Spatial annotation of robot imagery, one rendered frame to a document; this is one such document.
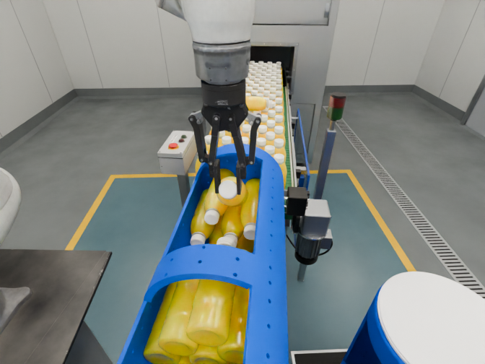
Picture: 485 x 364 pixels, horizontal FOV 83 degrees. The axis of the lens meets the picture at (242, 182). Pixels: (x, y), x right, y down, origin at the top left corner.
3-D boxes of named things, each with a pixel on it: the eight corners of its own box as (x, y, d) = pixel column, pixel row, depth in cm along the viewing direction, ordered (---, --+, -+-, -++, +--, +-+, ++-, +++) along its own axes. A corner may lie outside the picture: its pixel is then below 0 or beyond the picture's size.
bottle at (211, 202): (224, 164, 87) (211, 201, 72) (239, 178, 89) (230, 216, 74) (210, 176, 90) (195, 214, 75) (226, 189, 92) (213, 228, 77)
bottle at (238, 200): (247, 206, 77) (244, 206, 58) (223, 205, 77) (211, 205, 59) (249, 182, 78) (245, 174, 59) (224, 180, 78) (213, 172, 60)
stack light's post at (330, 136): (297, 280, 184) (327, 131, 120) (297, 275, 188) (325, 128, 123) (303, 281, 184) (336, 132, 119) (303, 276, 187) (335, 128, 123)
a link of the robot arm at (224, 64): (247, 45, 38) (247, 88, 42) (252, 35, 45) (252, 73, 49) (184, 45, 39) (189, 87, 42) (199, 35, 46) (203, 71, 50)
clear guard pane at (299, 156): (295, 248, 148) (307, 175, 120) (290, 170, 211) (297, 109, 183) (296, 249, 148) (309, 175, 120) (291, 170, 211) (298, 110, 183)
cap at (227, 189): (237, 199, 59) (236, 198, 57) (219, 198, 59) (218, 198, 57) (238, 181, 59) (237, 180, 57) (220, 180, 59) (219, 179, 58)
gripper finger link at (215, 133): (221, 116, 47) (213, 114, 47) (212, 168, 54) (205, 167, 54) (224, 108, 51) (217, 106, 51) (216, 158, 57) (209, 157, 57)
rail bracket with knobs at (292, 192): (281, 217, 105) (283, 196, 99) (281, 205, 110) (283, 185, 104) (307, 219, 104) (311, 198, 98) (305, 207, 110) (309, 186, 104)
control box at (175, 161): (161, 174, 111) (156, 152, 105) (176, 149, 127) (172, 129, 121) (185, 175, 110) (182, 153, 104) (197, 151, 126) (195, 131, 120)
